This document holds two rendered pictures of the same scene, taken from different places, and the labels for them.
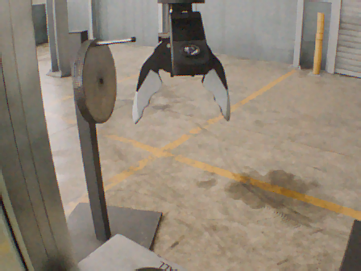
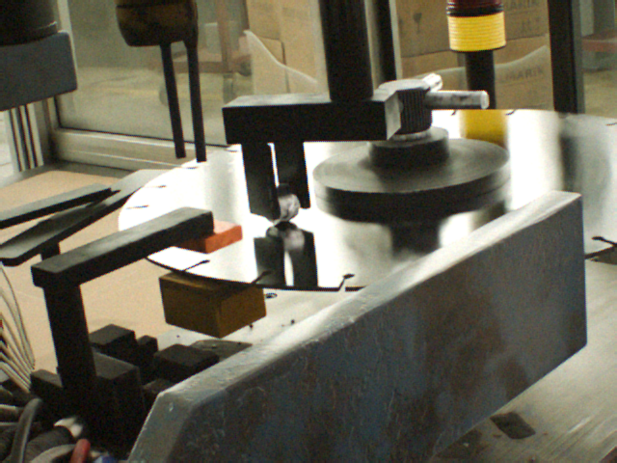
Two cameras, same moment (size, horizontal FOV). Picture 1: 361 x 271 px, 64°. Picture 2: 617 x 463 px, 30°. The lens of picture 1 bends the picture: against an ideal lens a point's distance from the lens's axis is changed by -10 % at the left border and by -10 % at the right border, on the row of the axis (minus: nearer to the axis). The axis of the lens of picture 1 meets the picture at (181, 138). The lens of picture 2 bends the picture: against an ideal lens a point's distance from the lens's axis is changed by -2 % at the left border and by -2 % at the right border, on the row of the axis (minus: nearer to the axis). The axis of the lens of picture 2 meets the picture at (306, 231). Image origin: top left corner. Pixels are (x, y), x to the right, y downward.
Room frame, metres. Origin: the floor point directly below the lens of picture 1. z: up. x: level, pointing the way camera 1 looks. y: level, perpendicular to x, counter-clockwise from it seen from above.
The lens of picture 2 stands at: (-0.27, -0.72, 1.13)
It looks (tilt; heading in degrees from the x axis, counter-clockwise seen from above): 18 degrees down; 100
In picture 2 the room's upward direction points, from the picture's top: 7 degrees counter-clockwise
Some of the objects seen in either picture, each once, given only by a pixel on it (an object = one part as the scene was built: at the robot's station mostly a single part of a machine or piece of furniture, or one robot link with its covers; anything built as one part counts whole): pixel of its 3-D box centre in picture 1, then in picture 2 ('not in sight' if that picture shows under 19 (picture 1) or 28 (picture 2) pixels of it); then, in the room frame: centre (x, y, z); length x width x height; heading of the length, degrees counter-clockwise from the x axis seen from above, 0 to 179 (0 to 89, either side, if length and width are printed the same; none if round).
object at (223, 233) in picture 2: not in sight; (147, 303); (-0.43, -0.24, 0.95); 0.10 x 0.03 x 0.07; 55
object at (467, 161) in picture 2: not in sight; (410, 156); (-0.32, -0.08, 0.96); 0.11 x 0.11 x 0.03
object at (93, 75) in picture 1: (89, 150); not in sight; (1.20, 0.39, 0.50); 0.50 x 0.50 x 1.00; 81
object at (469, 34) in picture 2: not in sight; (476, 29); (-0.28, 0.22, 0.98); 0.05 x 0.04 x 0.03; 145
